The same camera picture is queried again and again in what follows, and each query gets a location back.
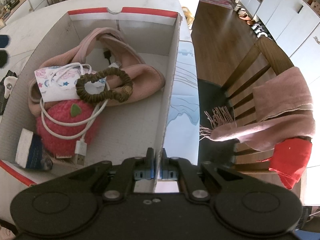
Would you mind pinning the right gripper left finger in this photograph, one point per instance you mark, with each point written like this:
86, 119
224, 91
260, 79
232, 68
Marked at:
125, 176

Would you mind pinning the brown hair scrunchie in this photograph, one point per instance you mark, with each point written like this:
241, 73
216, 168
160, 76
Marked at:
122, 95

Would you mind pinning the yellow bag on floor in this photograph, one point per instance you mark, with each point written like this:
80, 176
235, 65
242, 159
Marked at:
189, 17

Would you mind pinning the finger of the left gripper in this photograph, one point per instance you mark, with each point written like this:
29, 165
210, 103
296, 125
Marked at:
3, 58
4, 41

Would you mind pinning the wooden sideboard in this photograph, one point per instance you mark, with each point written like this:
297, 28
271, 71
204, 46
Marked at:
24, 7

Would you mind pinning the orange slippers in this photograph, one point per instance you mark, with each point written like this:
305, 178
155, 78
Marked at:
243, 15

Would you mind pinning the pink scarf on chair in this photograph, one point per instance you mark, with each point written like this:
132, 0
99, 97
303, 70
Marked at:
283, 108

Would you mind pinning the pink strawberry plush toy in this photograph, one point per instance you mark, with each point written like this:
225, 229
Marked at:
70, 111

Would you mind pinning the pink fleece garment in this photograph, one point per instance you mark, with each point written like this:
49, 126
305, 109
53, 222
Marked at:
146, 80

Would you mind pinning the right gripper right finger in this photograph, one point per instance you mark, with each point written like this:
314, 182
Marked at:
187, 176

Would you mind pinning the white wall cabinet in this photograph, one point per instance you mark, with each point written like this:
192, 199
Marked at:
294, 26

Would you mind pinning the white sneakers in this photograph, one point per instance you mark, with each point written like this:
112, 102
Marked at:
260, 30

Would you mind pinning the patterned face mask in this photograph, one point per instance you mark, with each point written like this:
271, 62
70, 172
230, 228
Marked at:
58, 83

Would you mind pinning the red cloth on chair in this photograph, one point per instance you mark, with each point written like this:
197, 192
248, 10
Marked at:
289, 160

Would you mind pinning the wooden chair near box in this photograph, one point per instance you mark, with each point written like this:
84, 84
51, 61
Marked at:
264, 61

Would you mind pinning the red cardboard box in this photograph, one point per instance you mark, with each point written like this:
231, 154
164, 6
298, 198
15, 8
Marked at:
125, 130

